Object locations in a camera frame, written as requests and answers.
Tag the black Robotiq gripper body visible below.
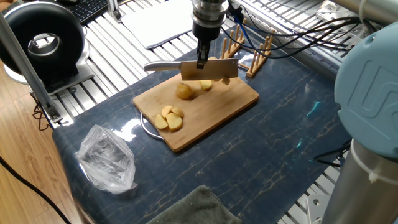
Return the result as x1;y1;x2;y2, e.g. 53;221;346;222
192;23;223;43

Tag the steel cleaver knife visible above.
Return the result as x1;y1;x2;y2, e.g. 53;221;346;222
144;58;239;81

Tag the potato half with skin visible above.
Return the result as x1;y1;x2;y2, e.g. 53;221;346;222
175;82;193;100

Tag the wooden peg rack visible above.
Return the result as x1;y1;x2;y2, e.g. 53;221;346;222
218;17;277;78

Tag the white paper pad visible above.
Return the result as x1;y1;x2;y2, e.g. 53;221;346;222
120;0;206;50

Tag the wooden cutting board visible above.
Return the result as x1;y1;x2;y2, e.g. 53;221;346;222
132;56;260;153

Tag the dark blue marbled mat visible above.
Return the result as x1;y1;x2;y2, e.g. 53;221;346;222
52;26;352;224

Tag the black keyboard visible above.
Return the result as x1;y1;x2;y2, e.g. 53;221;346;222
67;0;109;25

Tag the clear plastic bag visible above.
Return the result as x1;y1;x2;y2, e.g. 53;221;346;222
75;124;137;195

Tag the grey-green towel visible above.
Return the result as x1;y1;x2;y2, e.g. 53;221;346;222
146;185;243;224

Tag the perforated aluminium plate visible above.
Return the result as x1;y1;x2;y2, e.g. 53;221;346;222
307;194;332;224

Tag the black gripper cable bundle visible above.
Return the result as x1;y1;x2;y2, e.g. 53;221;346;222
220;0;371;60

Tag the short aluminium post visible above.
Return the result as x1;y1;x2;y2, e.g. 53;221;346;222
107;0;123;23

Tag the hanging black cable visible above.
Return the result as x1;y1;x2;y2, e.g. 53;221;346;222
313;139;352;169

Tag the tangled black cable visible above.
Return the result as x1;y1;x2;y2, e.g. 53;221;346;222
32;93;53;131

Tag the slanted aluminium post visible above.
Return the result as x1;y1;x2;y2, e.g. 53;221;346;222
0;12;63;124

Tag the black ring-shaped device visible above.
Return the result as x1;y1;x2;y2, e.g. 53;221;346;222
0;1;96;96

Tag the black floor cable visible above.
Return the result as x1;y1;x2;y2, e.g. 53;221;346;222
0;155;72;224

